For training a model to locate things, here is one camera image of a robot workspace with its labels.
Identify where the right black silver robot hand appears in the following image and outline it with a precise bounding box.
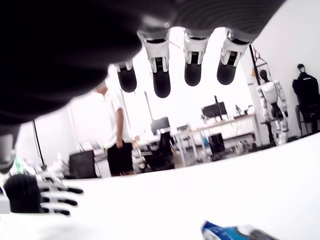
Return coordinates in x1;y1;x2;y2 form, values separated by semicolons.
0;0;287;175

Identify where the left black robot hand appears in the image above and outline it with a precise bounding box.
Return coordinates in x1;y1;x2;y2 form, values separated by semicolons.
3;172;85;217

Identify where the blue Oreo cookie package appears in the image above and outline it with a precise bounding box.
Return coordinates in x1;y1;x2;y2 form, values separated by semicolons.
201;219;278;240

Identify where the black box cabinet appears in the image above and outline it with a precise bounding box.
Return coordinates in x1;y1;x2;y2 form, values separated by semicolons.
68;149;97;179

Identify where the person in black shorts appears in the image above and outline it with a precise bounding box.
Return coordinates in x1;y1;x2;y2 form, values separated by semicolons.
92;74;135;177

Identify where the black chair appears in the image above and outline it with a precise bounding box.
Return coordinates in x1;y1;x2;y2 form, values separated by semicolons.
144;131;176;174

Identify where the black computer monitor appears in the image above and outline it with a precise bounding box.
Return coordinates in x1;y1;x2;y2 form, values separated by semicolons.
201;95;228;121

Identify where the white humanoid robot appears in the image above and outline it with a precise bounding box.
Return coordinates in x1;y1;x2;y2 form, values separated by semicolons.
257;69;290;146

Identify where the humanoid robot in black jacket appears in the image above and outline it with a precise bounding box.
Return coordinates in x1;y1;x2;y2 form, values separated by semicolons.
291;63;320;137

